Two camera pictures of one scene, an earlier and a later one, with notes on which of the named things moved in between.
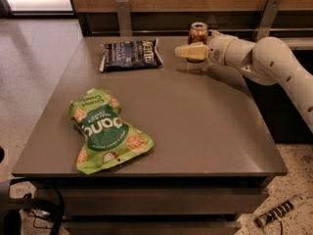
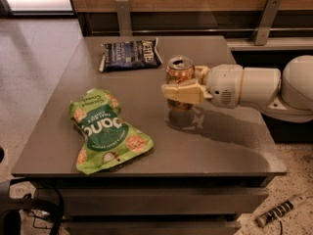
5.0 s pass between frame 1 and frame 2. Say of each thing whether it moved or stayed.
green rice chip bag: stayed
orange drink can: moved
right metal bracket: stayed
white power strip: stayed
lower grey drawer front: stayed
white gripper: moved
